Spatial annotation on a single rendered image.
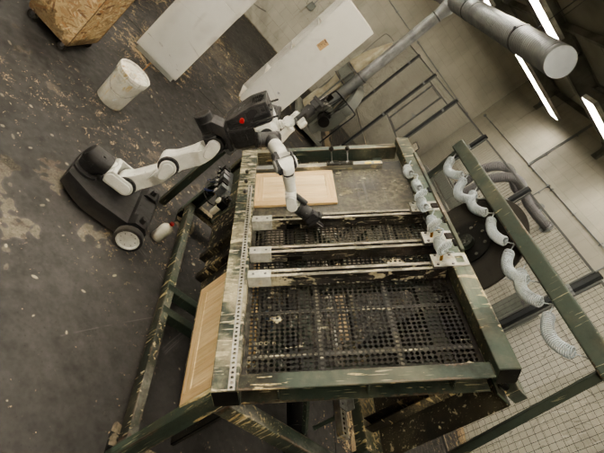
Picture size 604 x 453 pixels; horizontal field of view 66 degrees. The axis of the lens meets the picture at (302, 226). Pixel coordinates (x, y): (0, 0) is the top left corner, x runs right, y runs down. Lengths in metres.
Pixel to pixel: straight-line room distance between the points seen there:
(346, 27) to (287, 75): 1.05
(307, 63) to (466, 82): 6.03
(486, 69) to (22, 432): 11.51
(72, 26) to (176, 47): 1.43
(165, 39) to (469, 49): 8.05
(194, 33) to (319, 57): 2.13
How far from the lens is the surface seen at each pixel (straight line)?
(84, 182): 3.40
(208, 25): 5.57
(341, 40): 7.03
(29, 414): 2.65
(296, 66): 7.09
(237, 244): 2.81
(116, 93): 4.47
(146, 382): 2.83
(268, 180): 3.46
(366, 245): 2.73
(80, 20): 4.56
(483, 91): 12.57
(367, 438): 2.63
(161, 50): 5.75
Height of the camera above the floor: 2.21
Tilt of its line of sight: 21 degrees down
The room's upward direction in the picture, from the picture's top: 55 degrees clockwise
